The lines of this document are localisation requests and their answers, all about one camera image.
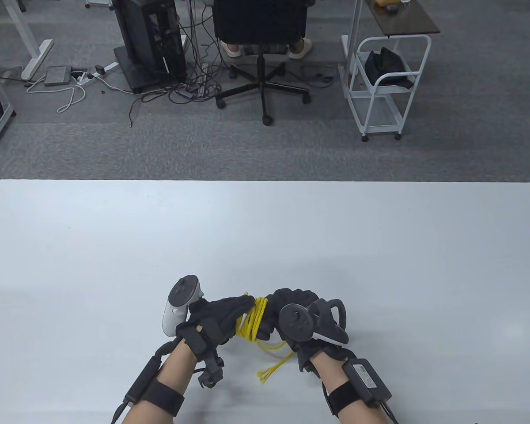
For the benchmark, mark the black computer tower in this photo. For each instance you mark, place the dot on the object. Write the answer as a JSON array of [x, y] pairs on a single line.
[[134, 31]]

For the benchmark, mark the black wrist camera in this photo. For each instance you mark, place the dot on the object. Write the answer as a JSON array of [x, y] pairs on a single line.
[[211, 373]]

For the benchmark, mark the white rolling cart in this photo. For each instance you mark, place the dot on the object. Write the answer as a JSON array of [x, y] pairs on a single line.
[[376, 110], [406, 20]]

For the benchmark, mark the black bag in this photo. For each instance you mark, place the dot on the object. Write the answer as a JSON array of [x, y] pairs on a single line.
[[384, 66]]

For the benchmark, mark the grey flat box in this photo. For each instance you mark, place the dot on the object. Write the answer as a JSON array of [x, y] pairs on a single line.
[[57, 76]]

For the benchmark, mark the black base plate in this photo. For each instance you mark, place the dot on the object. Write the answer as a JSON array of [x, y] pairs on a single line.
[[134, 81]]

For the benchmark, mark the white desk leg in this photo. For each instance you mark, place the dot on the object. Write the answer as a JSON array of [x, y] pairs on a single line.
[[31, 53]]

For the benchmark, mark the person's left forearm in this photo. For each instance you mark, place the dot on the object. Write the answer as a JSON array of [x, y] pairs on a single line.
[[176, 366]]

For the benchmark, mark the grey white handheld controller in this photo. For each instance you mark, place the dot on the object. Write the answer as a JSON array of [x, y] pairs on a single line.
[[296, 322], [183, 291]]

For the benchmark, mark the person's right hand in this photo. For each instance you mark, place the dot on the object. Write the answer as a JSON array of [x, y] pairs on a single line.
[[271, 313]]

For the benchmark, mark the black sensor box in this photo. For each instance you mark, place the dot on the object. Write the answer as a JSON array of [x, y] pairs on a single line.
[[142, 380], [366, 380]]

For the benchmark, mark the black office chair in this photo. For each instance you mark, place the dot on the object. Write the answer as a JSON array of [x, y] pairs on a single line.
[[260, 17]]

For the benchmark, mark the person's left hand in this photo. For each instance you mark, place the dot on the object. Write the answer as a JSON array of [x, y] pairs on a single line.
[[216, 318]]

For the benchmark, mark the white power strip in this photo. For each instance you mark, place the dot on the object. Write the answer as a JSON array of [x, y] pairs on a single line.
[[106, 68]]

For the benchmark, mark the small yellow object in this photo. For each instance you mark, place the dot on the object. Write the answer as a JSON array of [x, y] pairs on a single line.
[[386, 2]]

